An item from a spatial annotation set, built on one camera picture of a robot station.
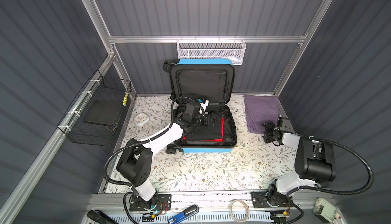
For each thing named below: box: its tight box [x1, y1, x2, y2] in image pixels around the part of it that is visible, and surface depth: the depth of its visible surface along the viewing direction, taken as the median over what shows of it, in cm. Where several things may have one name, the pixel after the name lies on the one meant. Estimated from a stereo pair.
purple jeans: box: [244, 94, 281, 134], surface depth 111 cm
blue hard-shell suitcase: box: [162, 58, 238, 155], surface depth 89 cm
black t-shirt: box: [185, 113, 222, 141], surface depth 93 cm
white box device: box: [312, 197, 342, 224], surface depth 69 cm
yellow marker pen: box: [122, 91, 129, 107], surface depth 84 cm
